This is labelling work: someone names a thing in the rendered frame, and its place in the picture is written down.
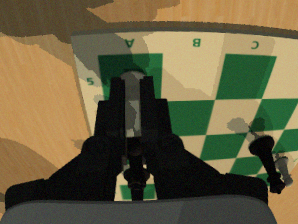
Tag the white pawn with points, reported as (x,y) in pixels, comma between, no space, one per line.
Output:
(281,165)

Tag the green and white chessboard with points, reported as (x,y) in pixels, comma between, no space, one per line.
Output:
(225,87)

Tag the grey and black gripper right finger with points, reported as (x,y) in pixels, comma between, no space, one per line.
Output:
(180,173)

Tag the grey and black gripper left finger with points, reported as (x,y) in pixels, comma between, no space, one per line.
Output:
(85,177)

